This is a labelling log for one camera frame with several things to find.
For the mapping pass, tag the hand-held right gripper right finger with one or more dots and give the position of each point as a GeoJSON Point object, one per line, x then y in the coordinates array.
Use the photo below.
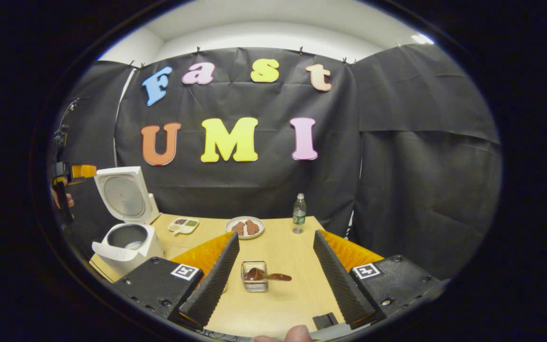
{"type": "Point", "coordinates": [337, 280]}

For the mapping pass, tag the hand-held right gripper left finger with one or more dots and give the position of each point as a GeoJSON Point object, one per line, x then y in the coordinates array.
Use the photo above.
{"type": "Point", "coordinates": [216, 280]}

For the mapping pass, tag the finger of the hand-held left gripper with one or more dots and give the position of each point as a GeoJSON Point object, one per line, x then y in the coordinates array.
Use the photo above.
{"type": "Point", "coordinates": [84, 171]}

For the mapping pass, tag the clear chopstick holder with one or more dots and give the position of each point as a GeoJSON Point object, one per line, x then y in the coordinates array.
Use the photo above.
{"type": "Point", "coordinates": [254, 286]}

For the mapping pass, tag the brown wooden spoon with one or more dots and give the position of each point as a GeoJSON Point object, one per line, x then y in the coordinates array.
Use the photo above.
{"type": "Point", "coordinates": [257, 274]}

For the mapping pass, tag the white rice cooker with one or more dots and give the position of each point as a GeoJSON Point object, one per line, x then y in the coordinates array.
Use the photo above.
{"type": "Point", "coordinates": [136, 254]}

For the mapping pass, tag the brown meat piece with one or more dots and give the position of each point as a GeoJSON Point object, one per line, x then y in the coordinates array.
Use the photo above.
{"type": "Point", "coordinates": [252, 227]}
{"type": "Point", "coordinates": [239, 229]}

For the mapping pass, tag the white divided grain dish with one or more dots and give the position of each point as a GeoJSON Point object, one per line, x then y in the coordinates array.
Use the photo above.
{"type": "Point", "coordinates": [183, 228]}

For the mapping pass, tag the white round plate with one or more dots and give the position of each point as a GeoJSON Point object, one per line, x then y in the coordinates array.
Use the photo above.
{"type": "Point", "coordinates": [245, 218]}

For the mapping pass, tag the clear water bottle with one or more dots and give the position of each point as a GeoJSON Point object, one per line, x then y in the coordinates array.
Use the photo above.
{"type": "Point", "coordinates": [299, 216]}

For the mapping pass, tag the black backdrop cloth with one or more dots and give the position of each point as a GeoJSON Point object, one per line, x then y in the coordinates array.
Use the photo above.
{"type": "Point", "coordinates": [264, 190]}

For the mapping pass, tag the ceiling light panel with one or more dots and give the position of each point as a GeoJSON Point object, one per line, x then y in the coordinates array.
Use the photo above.
{"type": "Point", "coordinates": [423, 39]}

